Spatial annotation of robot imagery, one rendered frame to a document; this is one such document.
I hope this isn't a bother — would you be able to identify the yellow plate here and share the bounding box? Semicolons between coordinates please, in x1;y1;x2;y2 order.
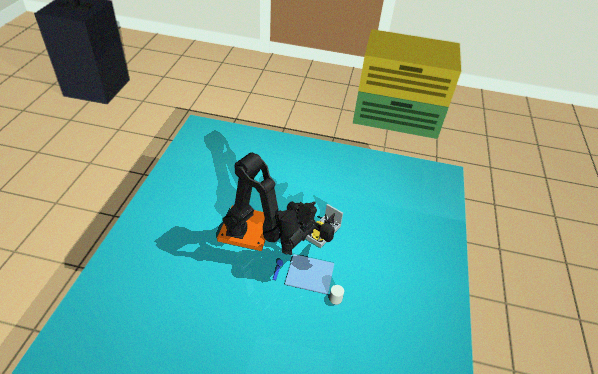
312;221;324;240

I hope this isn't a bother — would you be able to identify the blue spoon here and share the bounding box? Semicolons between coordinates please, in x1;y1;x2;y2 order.
273;260;283;280

